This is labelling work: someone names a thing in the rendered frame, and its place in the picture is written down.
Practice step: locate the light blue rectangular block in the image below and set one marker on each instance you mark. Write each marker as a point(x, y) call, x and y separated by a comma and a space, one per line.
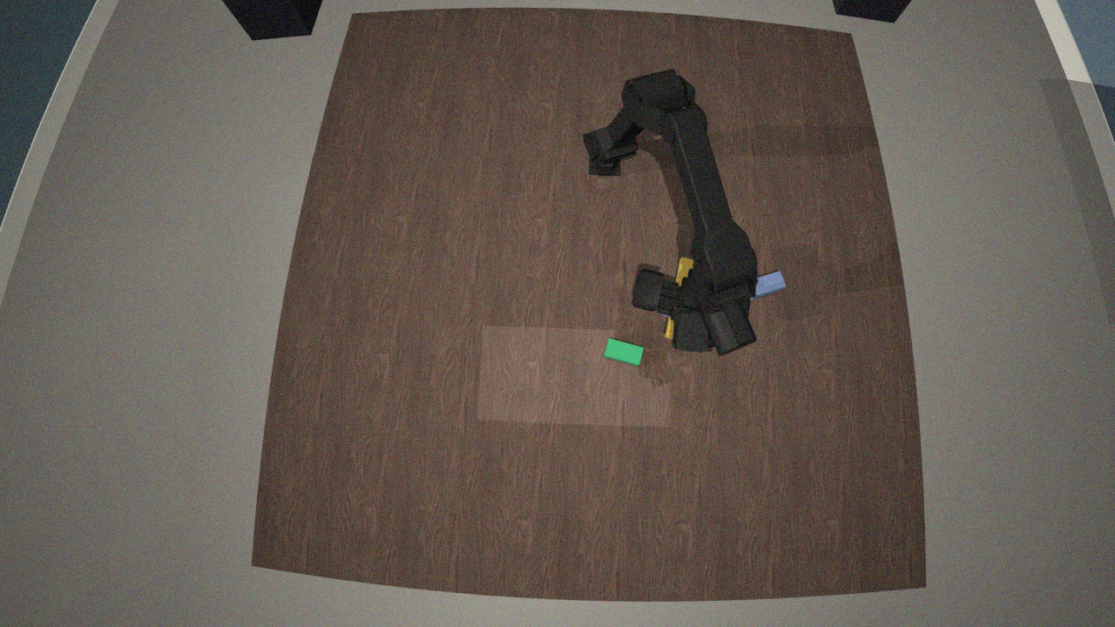
point(768, 284)

